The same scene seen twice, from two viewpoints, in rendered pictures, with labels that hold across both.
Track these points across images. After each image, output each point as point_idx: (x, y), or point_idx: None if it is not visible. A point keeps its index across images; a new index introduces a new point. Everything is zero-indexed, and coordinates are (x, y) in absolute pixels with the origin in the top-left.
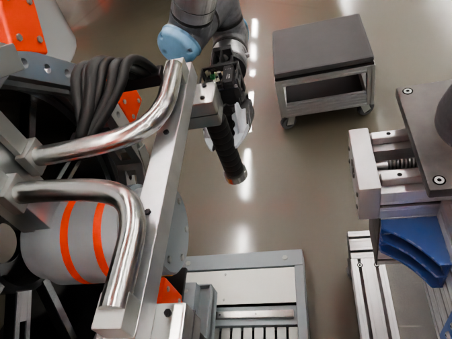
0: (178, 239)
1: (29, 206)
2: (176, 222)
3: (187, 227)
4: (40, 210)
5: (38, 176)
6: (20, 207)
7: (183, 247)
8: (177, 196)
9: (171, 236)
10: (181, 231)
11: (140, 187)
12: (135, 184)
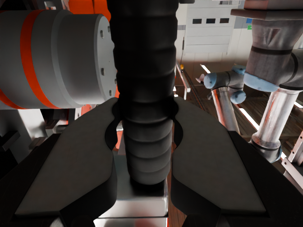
0: (107, 45)
1: (42, 118)
2: (106, 60)
3: (103, 35)
4: (37, 111)
5: (31, 135)
6: (61, 123)
7: (105, 30)
8: (102, 76)
9: (111, 60)
10: (104, 42)
11: (79, 102)
12: (72, 105)
